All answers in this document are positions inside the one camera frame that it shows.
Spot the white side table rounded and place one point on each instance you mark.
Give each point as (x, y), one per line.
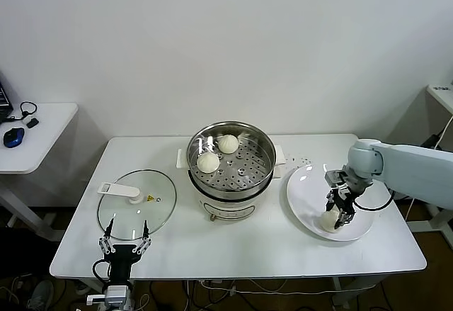
(53, 127)

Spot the white electric cooker pot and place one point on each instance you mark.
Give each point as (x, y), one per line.
(226, 210)

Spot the black laptop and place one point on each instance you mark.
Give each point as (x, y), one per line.
(4, 102)

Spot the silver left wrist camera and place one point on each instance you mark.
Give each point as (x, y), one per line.
(95, 299)

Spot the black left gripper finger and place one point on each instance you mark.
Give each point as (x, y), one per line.
(108, 234)
(144, 236)

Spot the white steamed baozi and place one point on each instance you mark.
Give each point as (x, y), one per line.
(227, 144)
(329, 221)
(208, 163)

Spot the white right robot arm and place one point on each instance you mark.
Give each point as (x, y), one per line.
(407, 169)

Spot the small black device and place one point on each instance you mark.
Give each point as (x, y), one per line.
(32, 123)

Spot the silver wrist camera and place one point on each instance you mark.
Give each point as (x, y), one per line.
(95, 299)
(332, 177)

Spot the blue computer mouse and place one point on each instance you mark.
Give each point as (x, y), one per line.
(13, 136)

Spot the stainless steel steamer basket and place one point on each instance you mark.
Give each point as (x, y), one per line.
(247, 180)

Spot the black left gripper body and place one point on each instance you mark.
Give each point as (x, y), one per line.
(120, 259)

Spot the white round plate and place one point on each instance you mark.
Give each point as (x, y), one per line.
(308, 190)

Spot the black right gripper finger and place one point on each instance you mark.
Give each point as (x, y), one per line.
(330, 202)
(346, 217)

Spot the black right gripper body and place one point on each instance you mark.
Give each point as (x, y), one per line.
(343, 200)

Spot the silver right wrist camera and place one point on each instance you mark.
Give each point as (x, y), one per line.
(332, 177)

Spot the white power strip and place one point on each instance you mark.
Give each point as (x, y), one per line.
(212, 282)

